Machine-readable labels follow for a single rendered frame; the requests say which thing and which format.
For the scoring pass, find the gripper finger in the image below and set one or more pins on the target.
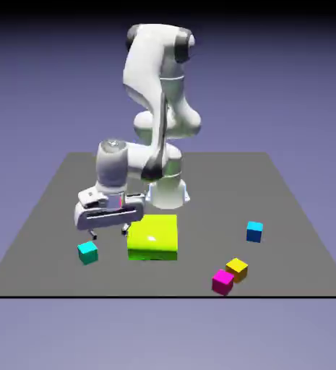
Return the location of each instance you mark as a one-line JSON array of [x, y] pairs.
[[125, 228], [93, 234]]

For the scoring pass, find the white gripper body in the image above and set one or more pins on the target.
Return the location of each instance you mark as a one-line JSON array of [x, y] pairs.
[[109, 215]]

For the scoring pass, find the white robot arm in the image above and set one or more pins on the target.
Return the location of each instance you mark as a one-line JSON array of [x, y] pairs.
[[144, 86]]

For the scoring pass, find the small teal cube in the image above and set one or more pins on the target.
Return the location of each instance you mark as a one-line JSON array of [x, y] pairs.
[[87, 252]]

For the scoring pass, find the small magenta cube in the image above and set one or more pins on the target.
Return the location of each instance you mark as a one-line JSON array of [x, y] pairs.
[[222, 281]]

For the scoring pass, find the small yellow cube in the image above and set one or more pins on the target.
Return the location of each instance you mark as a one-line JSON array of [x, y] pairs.
[[238, 268]]

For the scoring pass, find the small blue cube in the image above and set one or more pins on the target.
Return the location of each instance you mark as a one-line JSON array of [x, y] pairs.
[[254, 231]]

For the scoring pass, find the large yellow-green box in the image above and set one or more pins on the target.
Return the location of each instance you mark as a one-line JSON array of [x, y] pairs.
[[152, 235]]

